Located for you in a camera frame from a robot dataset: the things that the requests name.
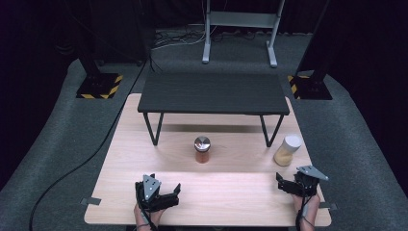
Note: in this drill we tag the black stand with striped base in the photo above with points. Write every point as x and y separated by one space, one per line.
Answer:
99 85
311 86

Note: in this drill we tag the yellow spice jar white lid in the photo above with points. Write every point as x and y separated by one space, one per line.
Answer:
286 149

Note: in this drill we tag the person's right hand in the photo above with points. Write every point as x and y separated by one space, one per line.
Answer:
311 205

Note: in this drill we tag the grey tape strip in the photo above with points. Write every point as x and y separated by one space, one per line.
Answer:
328 206
91 201

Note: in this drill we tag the person's left hand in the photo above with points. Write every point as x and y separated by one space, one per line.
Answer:
155 216

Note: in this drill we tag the grey metal stand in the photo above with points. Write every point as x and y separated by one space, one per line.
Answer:
240 19

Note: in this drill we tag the orange spice jar silver lid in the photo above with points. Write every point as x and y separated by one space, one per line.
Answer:
202 147

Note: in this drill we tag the black desktop shelf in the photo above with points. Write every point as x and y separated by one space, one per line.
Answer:
213 93

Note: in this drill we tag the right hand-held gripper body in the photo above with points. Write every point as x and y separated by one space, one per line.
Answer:
309 173

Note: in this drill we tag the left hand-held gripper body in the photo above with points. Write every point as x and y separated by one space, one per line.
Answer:
150 187

